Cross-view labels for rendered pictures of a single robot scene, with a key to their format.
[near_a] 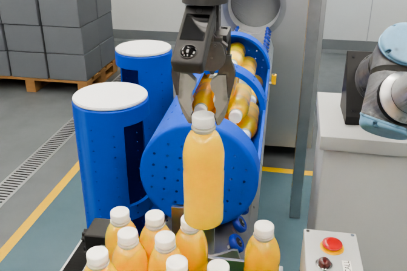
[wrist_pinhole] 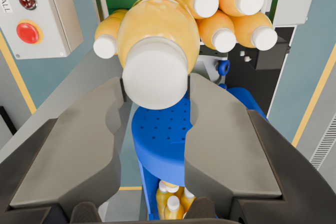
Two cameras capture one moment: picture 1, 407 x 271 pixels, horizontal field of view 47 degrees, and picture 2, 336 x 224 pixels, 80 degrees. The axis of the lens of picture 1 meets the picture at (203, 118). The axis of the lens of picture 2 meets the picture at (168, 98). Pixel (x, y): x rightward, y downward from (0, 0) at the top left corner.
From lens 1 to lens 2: 0.69 m
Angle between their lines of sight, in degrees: 34
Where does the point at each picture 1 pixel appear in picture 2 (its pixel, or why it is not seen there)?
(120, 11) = not seen: outside the picture
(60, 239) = (277, 123)
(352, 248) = (10, 34)
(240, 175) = (148, 122)
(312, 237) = (53, 44)
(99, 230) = (274, 51)
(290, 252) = not seen: hidden behind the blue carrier
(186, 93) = (215, 116)
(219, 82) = (64, 165)
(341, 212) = not seen: hidden behind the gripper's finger
